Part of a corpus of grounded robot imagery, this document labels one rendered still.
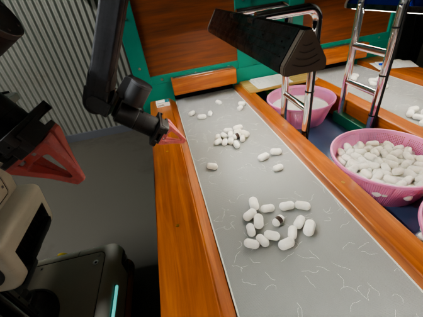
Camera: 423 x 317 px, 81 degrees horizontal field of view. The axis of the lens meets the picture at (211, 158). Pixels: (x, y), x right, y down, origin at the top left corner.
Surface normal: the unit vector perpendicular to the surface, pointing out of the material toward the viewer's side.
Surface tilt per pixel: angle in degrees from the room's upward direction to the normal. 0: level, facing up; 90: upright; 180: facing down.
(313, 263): 0
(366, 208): 0
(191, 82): 90
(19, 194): 8
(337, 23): 90
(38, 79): 90
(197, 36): 90
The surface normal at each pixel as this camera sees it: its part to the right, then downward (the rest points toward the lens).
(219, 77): 0.22, 0.54
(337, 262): -0.12, -0.81
